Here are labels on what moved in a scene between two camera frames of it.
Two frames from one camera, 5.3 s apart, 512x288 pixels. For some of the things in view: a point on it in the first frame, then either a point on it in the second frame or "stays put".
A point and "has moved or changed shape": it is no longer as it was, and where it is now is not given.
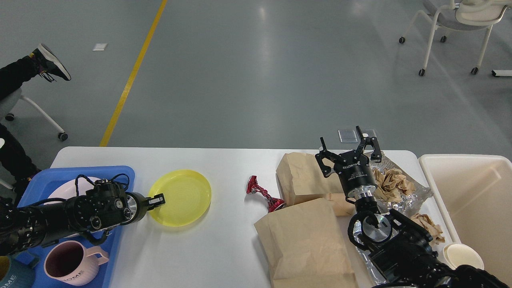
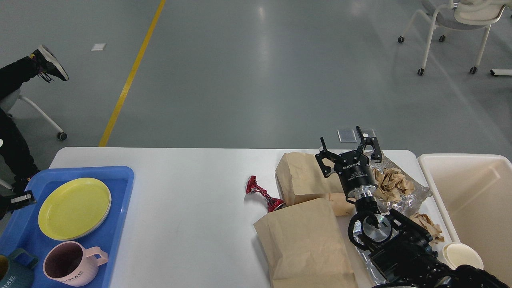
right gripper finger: [376, 155] stays put
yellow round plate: [187, 194] has moved or changed shape
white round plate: [67, 189] -> [110, 205]
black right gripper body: [355, 172] stays put
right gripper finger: [326, 170] stays put
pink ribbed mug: [71, 263] stays put
